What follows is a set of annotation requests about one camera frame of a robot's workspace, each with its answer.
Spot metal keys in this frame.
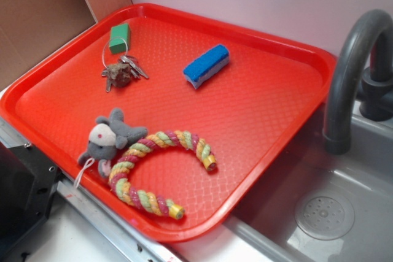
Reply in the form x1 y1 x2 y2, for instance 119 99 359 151
101 41 149 93

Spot green block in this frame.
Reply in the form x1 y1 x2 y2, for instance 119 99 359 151
109 23 131 54

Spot red plastic tray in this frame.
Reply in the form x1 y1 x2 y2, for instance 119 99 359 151
1 4 336 242

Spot blue sponge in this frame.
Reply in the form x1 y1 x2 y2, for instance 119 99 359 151
183 44 230 89

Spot brown rock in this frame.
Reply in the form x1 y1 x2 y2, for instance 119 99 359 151
106 63 131 88

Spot grey plush mouse toy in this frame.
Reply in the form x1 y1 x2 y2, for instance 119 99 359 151
74 108 148 188

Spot grey plastic sink basin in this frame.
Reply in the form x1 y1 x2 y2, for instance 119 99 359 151
226 109 392 261

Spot sink drain strainer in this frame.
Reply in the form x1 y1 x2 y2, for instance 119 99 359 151
294 193 355 241

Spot grey faucet spout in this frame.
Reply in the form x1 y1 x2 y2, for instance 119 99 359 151
322 9 392 155

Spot brown cardboard panel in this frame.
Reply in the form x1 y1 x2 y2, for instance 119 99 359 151
1 0 132 89

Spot multicolour rope ring toy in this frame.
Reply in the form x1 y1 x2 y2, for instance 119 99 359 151
108 130 217 220

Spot metal rail strip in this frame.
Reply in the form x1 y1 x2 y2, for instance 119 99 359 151
0 117 188 262

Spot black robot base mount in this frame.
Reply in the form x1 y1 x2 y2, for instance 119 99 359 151
1 144 60 260

